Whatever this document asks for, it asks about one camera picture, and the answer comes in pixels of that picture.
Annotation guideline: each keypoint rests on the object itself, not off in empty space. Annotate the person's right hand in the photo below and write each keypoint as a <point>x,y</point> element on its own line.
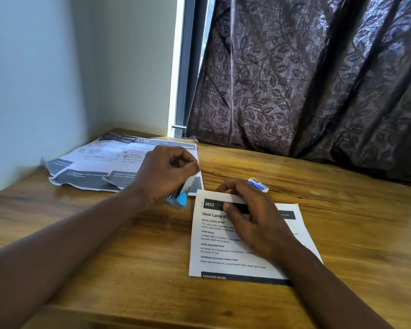
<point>260,226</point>

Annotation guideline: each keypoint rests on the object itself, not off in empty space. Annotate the person's left hand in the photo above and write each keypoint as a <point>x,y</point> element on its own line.
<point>157,174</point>

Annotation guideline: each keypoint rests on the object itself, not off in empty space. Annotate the person's left fingers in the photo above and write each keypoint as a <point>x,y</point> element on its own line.
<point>183,156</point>

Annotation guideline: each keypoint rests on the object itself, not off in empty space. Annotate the person's right thumb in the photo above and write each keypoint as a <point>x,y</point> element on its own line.
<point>233,215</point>

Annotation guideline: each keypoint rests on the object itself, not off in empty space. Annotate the white printed instruction sheet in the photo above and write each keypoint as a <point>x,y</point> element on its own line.
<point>89,171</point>
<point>130,157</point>
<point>60,162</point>
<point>219,250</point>

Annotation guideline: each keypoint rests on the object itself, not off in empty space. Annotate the small blue and white box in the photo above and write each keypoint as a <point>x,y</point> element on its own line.
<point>182,199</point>

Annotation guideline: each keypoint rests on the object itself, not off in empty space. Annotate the person's right forearm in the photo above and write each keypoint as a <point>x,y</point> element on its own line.
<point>325,294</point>

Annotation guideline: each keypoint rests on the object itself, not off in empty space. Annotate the person's left forearm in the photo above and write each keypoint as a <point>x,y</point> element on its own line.
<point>65,250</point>

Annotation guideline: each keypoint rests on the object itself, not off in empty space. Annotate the metal window latch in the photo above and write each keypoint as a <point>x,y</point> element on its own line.
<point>178,127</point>

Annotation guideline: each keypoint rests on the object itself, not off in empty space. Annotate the white and blue eraser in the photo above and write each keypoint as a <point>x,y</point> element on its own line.
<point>258,185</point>

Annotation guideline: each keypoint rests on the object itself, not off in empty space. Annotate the dark leaf-patterned curtain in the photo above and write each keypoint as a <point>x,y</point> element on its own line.
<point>311,82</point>

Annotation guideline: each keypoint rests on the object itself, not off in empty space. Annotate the grey window frame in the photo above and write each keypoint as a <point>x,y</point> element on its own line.
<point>188,65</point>

